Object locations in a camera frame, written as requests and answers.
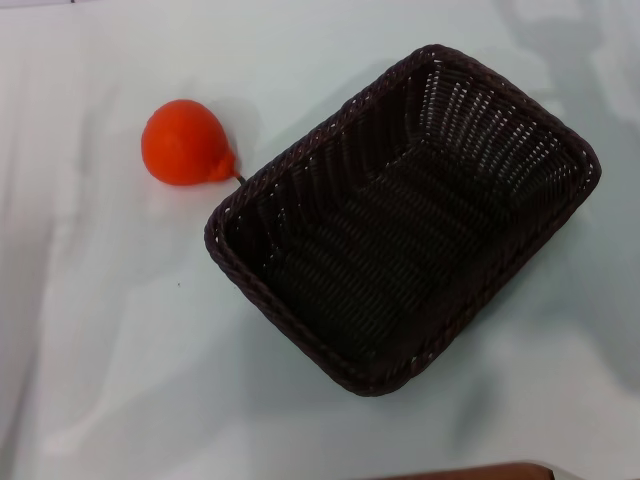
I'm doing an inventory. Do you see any orange pear-shaped toy fruit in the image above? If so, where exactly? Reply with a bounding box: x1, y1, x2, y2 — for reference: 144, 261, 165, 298
140, 98, 247, 189

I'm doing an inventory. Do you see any dark brown woven basket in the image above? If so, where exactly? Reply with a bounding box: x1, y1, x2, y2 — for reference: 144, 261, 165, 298
203, 43, 603, 398

